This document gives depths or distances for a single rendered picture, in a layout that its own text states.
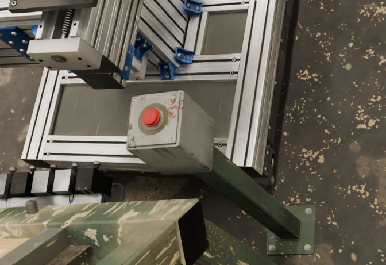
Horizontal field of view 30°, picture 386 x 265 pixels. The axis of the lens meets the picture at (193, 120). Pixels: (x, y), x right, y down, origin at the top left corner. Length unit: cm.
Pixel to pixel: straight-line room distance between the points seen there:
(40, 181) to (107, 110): 73
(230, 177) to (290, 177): 62
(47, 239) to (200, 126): 38
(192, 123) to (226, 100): 78
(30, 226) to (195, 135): 39
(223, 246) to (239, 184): 23
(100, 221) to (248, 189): 50
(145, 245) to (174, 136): 25
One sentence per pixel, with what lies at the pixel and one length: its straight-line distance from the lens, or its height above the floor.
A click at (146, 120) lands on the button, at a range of 142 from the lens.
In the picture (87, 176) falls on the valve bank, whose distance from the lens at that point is 168.
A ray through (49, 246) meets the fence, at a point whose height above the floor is 95.
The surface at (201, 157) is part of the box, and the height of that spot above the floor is 82.
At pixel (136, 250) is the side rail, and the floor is 103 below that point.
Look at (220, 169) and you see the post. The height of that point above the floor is 64.
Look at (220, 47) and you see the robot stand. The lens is 233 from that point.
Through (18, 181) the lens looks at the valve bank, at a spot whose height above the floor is 76.
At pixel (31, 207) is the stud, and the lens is 160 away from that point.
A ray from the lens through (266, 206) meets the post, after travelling 195.
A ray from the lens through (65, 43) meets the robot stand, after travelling 155.
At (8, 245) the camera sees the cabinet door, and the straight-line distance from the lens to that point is 154.
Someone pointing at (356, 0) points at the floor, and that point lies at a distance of 251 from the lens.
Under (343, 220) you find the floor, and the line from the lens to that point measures 222.
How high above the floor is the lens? 209
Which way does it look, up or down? 57 degrees down
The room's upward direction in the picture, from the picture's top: 48 degrees counter-clockwise
